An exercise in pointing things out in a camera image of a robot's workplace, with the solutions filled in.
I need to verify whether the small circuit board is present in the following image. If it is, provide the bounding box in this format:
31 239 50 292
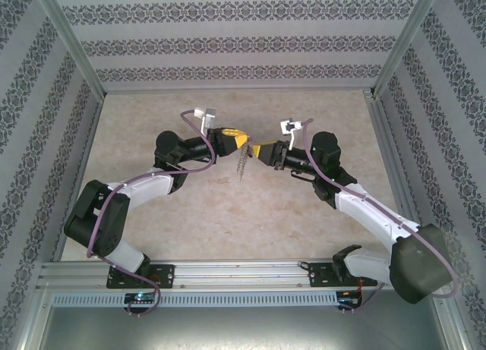
337 291 364 304
125 292 156 304

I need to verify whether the grey metal sheet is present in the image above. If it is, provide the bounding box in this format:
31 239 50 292
36 304 466 350

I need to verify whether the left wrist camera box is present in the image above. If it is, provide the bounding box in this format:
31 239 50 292
192 106 218 130

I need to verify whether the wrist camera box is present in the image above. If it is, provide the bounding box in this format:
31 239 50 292
192 106 218 130
279 118 304 150

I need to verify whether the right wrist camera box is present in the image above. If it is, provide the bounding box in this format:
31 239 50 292
279 118 304 150

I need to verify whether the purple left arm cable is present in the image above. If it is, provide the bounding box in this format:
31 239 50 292
87 109 217 319

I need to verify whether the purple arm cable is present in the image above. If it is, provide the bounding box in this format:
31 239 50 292
302 117 459 313
87 109 217 319

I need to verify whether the aluminium back wall rail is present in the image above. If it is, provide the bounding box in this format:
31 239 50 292
102 84 375 96

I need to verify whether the aluminium table side rail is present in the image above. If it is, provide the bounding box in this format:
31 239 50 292
363 90 423 229
52 93 104 262

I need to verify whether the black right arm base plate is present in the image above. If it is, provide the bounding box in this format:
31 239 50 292
309 261 379 289

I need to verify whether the aluminium frame corner post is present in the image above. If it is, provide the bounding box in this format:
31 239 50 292
32 0 106 97
372 0 444 97

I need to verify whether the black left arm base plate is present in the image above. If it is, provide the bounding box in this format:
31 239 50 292
106 264 175 290

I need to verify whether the slotted grey cable duct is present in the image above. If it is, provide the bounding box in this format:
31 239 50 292
51 291 365 309

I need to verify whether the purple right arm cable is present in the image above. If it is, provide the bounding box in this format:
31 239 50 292
302 117 459 313

